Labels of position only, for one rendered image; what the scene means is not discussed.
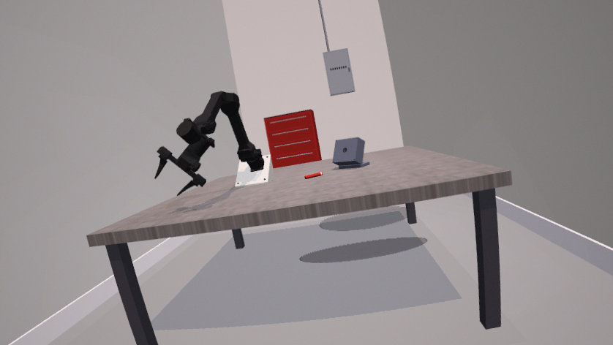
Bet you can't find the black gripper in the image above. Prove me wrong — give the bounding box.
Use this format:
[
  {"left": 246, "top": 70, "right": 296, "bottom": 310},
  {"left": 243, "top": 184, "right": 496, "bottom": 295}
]
[{"left": 154, "top": 145, "right": 206, "bottom": 196}]

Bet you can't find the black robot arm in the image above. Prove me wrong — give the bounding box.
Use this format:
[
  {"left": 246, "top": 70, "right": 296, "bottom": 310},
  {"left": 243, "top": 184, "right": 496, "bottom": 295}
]
[{"left": 176, "top": 91, "right": 264, "bottom": 173}]

